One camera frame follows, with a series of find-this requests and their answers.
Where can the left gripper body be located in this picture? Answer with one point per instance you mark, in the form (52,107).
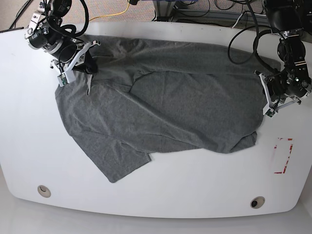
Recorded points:
(282,90)

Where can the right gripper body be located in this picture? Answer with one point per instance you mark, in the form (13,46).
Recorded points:
(68,54)

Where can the grey t-shirt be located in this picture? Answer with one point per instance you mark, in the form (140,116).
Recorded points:
(156,96)

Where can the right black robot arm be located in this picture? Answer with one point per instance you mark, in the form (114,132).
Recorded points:
(46,26)

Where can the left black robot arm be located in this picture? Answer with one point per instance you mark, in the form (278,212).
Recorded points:
(288,19)

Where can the red tape rectangle marking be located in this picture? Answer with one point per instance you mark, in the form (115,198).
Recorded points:
(281,155)

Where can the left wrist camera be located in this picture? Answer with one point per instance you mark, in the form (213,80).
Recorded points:
(270,112)

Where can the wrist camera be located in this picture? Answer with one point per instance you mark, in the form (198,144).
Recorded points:
(270,112)
(62,80)

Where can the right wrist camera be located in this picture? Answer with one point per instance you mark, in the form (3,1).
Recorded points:
(62,80)

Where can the aluminium frame stand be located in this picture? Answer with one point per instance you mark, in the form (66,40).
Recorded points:
(226,13)

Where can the right table cable grommet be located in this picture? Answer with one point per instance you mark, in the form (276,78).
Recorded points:
(257,202)

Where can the table cable grommet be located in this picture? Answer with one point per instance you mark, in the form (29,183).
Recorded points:
(44,191)
(257,202)

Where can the left table cable grommet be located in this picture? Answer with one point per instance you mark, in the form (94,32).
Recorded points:
(44,191)

